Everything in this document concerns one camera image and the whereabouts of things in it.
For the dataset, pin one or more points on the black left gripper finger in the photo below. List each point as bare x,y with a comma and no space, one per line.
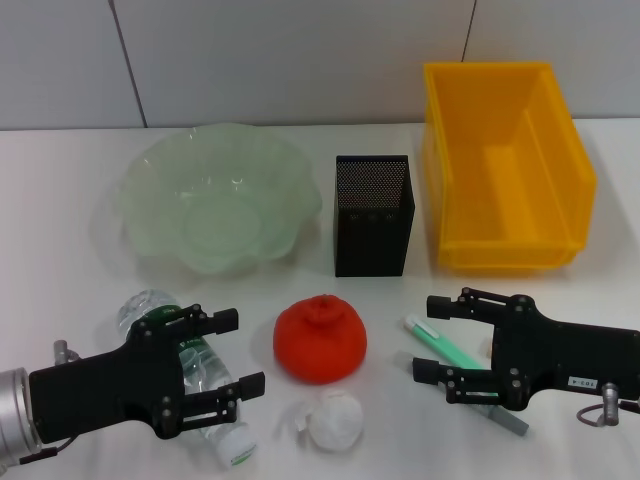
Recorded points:
251,386
225,321

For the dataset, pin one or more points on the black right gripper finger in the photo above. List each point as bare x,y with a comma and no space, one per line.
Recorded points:
439,306
426,371

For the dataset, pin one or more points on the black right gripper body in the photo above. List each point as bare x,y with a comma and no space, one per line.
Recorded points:
575,355

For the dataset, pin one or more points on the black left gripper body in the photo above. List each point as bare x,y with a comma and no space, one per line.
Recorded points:
100,390

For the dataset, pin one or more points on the clear water bottle green label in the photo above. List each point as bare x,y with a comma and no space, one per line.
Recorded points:
200,365

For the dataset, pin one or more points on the red-orange toy orange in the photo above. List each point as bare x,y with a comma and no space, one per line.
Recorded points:
320,345

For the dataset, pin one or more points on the white paper ball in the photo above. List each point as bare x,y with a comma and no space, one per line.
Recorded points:
335,417

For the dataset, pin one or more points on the grey marker pen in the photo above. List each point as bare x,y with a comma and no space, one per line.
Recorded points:
510,422

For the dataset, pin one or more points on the black mesh pen holder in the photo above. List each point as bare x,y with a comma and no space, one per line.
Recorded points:
372,240

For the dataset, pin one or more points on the pale green glass fruit plate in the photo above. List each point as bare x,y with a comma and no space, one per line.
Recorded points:
210,210

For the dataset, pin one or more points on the yellow plastic bin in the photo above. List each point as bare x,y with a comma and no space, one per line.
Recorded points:
500,200

